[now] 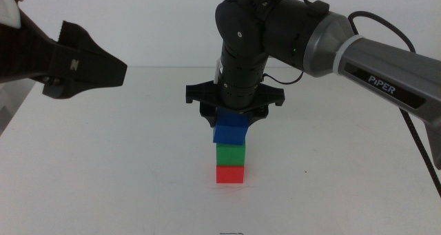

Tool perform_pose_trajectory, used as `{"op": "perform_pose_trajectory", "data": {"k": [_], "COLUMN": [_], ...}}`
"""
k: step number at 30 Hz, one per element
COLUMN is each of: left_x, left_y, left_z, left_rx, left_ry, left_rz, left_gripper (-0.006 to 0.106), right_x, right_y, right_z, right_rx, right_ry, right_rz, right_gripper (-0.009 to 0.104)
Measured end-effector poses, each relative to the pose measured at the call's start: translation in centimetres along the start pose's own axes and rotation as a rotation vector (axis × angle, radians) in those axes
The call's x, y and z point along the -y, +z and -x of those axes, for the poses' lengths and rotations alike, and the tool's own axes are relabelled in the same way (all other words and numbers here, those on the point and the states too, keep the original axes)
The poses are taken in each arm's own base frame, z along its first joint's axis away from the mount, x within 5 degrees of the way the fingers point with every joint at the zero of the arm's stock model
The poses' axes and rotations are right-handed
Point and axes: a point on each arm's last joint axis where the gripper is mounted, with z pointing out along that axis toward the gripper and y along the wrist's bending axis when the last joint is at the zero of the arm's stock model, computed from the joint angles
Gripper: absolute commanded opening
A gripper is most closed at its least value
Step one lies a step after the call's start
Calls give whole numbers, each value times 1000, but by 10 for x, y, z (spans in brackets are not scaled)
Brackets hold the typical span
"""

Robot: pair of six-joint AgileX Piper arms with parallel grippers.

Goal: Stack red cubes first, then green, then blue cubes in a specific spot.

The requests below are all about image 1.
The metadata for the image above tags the blue cube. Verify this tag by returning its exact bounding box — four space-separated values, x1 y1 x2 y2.
212 107 249 146

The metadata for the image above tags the green cube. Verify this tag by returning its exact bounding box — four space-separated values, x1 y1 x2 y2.
216 142 246 167

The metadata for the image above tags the red cube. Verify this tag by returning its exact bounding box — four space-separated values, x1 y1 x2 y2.
216 165 245 185

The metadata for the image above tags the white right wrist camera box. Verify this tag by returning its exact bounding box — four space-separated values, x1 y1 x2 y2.
212 57 223 85

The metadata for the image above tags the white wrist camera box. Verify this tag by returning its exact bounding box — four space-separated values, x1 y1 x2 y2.
0 0 24 30
212 57 223 85

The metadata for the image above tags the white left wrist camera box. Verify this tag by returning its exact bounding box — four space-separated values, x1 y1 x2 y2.
0 0 24 30

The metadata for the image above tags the white right arm cable tie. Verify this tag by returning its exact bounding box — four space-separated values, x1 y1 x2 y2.
332 34 365 76

